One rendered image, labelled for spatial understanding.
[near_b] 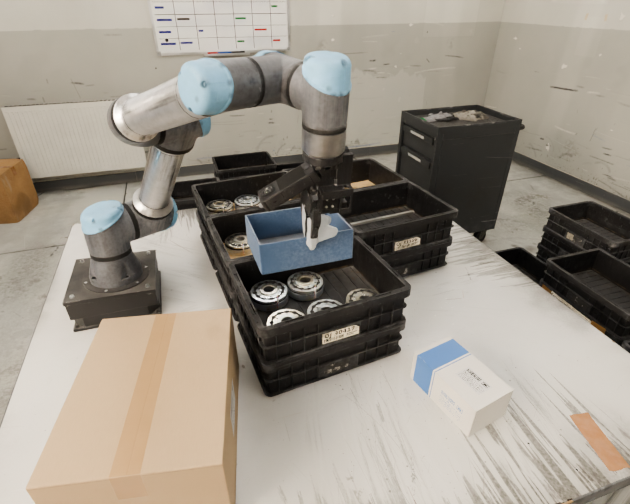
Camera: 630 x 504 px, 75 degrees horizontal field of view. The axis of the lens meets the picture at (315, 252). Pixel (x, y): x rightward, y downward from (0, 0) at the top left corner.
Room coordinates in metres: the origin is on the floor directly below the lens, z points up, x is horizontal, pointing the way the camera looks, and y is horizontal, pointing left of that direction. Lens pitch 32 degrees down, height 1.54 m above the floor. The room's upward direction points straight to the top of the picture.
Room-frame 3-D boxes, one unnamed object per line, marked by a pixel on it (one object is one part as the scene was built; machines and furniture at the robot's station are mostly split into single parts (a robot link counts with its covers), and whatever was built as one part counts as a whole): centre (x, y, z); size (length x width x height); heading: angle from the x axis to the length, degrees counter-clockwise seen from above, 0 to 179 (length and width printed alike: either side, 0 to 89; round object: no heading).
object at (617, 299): (1.35, -1.19, 0.37); 0.40 x 0.30 x 0.45; 18
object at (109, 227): (1.07, 0.61, 0.97); 0.13 x 0.12 x 0.14; 137
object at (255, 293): (0.91, 0.13, 0.86); 0.10 x 0.10 x 0.01
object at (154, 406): (0.57, 0.33, 0.80); 0.40 x 0.30 x 0.20; 8
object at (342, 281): (0.89, 0.00, 0.87); 0.40 x 0.30 x 0.11; 114
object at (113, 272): (1.07, 0.62, 0.85); 0.15 x 0.15 x 0.10
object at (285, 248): (0.79, 0.04, 1.10); 0.20 x 0.15 x 0.07; 109
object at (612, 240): (1.85, -1.44, 0.37); 0.40 x 0.30 x 0.45; 18
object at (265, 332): (0.89, 0.00, 0.92); 0.40 x 0.30 x 0.02; 114
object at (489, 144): (2.74, -0.93, 0.45); 0.60 x 0.45 x 0.90; 108
